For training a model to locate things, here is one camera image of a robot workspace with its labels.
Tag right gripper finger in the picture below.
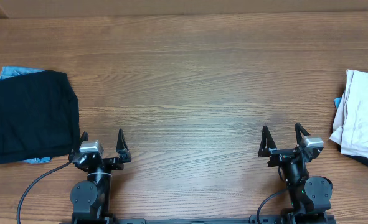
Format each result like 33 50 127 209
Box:
259 126 277 151
295 123 310 145

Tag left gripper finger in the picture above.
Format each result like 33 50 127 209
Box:
116 129 129 154
73 131 88 152

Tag black shorts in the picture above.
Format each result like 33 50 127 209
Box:
0 70 80 164

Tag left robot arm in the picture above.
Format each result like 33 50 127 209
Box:
69 129 131 223

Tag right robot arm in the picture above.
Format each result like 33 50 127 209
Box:
255 123 336 224

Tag blue patterned cloth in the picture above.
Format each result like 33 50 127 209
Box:
334 97 342 109

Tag white folded garment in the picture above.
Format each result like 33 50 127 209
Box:
329 70 368 159

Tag blue denim jeans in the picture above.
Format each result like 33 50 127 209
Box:
0 66 59 164

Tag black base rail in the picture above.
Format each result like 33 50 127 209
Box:
61 215 336 224

